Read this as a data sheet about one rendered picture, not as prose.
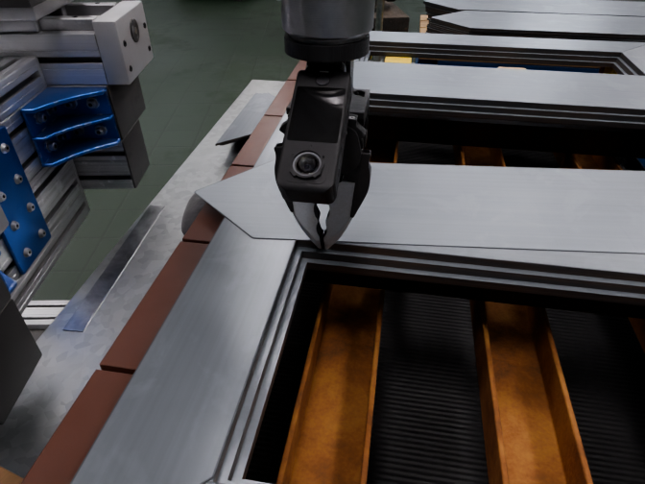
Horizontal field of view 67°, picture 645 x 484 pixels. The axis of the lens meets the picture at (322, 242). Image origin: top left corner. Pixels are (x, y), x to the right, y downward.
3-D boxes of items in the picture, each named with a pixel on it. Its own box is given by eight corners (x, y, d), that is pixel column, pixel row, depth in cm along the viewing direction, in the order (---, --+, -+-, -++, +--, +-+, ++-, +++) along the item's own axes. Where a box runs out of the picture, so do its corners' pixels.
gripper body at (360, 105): (370, 144, 51) (377, 21, 44) (361, 185, 44) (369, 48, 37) (298, 139, 52) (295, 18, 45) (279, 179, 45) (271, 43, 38)
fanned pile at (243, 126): (311, 96, 130) (310, 82, 127) (275, 166, 99) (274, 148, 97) (266, 93, 131) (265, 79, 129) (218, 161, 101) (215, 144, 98)
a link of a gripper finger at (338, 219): (357, 225, 55) (361, 151, 50) (350, 257, 51) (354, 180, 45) (330, 223, 56) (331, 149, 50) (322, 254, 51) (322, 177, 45)
